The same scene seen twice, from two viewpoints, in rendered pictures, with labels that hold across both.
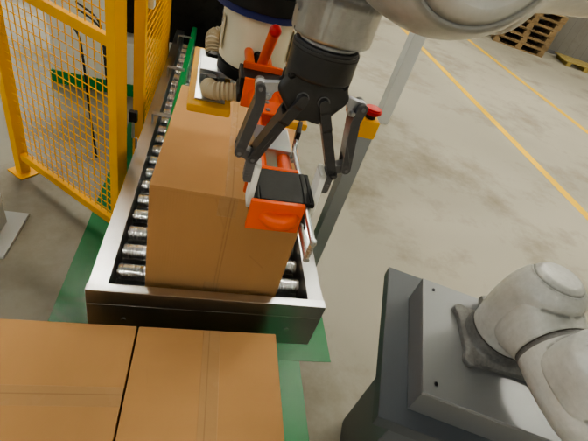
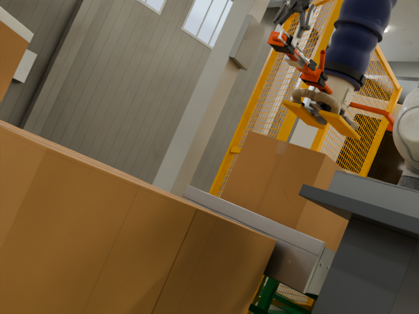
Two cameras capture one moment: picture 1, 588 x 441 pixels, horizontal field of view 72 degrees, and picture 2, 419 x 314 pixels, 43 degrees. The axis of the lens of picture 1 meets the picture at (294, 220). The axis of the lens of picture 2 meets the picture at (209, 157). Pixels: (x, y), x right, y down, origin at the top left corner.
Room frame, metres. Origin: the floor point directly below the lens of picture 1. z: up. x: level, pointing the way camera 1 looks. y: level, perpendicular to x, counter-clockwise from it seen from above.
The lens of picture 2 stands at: (-0.79, -1.52, 0.57)
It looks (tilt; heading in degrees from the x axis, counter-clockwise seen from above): 5 degrees up; 53
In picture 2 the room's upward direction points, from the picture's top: 24 degrees clockwise
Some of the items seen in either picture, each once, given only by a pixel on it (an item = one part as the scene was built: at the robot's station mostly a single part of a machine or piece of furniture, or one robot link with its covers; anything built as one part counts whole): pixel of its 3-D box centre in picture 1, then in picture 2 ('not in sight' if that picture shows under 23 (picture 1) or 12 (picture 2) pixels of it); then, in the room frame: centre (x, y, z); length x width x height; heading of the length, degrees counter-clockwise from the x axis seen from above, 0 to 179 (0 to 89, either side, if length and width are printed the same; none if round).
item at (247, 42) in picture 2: not in sight; (247, 43); (1.18, 1.25, 1.62); 0.20 x 0.05 x 0.30; 18
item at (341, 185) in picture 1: (328, 217); not in sight; (1.47, -0.14, 0.50); 0.07 x 0.07 x 1.00; 18
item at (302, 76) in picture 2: (262, 87); (313, 77); (0.80, 0.15, 1.25); 0.10 x 0.08 x 0.06; 110
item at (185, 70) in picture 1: (177, 76); not in sight; (2.12, 0.89, 0.60); 1.60 x 0.11 x 0.09; 18
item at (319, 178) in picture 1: (315, 190); (296, 37); (0.47, -0.01, 1.27); 0.03 x 0.01 x 0.07; 19
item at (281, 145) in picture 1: (269, 148); (295, 58); (0.59, 0.08, 1.24); 0.07 x 0.07 x 0.04; 20
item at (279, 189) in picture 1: (272, 198); (281, 43); (0.46, 0.04, 1.24); 0.08 x 0.07 x 0.05; 20
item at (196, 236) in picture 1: (225, 188); (295, 199); (1.09, 0.25, 0.75); 0.60 x 0.40 x 0.40; 17
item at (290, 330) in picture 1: (208, 322); (238, 240); (0.76, 0.15, 0.47); 0.70 x 0.03 x 0.15; 108
